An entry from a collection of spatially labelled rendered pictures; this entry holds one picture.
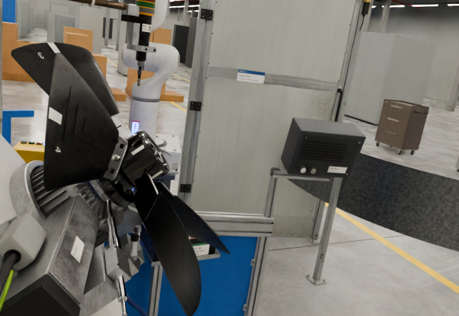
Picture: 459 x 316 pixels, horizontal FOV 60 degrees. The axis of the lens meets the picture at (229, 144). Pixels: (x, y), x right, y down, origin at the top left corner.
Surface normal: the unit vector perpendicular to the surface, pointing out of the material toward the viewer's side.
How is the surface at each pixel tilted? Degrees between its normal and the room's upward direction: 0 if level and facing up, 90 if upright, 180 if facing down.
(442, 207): 90
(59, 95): 73
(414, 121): 90
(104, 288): 102
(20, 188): 52
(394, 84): 90
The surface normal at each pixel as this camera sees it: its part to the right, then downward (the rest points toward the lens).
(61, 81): 0.97, -0.15
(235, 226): 0.20, 0.27
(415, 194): -0.53, 0.14
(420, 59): 0.41, 0.28
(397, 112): -0.88, 0.00
